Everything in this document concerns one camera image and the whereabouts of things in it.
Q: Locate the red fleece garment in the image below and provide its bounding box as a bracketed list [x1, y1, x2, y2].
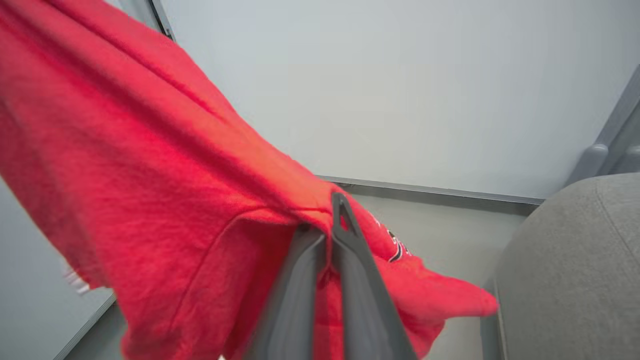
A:
[0, 0, 500, 360]

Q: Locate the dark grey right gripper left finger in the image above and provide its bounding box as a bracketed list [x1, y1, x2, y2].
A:
[243, 223, 328, 360]

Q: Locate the grey fabric sofa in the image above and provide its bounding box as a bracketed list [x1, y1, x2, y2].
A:
[480, 172, 640, 360]

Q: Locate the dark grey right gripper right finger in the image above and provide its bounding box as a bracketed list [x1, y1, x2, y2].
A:
[330, 191, 419, 360]

